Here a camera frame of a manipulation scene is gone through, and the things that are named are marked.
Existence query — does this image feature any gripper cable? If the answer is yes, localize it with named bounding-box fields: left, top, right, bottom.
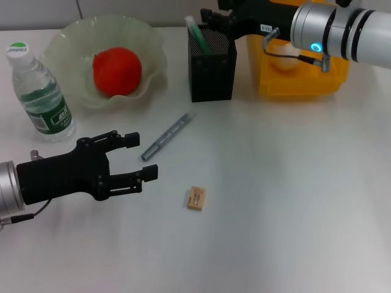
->
left=261, top=27, right=332, bottom=74
left=0, top=149, right=51, bottom=226

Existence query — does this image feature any tan eraser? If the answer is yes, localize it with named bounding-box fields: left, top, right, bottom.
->
left=186, top=186, right=207, bottom=211

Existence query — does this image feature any red orange fruit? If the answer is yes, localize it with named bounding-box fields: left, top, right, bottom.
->
left=92, top=47, right=143, bottom=97

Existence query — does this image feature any grey glitter pen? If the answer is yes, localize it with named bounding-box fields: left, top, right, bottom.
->
left=141, top=112, right=197, bottom=162

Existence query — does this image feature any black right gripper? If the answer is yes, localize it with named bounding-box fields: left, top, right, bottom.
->
left=200, top=0, right=303, bottom=40

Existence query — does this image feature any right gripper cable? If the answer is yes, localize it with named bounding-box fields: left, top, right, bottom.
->
left=261, top=27, right=332, bottom=74

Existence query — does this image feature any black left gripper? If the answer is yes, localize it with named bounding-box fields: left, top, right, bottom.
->
left=16, top=129, right=159, bottom=206

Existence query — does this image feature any yellow plastic storage bin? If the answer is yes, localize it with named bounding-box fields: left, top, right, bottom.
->
left=249, top=33, right=351, bottom=98

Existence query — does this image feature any white paper ball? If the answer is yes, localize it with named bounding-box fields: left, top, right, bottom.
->
left=273, top=42, right=302, bottom=73

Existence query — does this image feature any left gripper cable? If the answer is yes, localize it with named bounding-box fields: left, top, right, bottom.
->
left=0, top=149, right=51, bottom=226

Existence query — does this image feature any clear water bottle green label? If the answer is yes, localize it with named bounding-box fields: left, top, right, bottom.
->
left=5, top=41, right=76, bottom=143

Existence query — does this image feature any black mesh pen holder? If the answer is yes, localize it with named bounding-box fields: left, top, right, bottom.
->
left=187, top=24, right=238, bottom=103

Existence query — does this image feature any pale green glass fruit plate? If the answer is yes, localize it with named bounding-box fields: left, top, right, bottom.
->
left=41, top=15, right=169, bottom=112

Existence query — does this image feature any green plastic pen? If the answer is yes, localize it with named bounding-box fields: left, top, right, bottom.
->
left=185, top=15, right=213, bottom=56

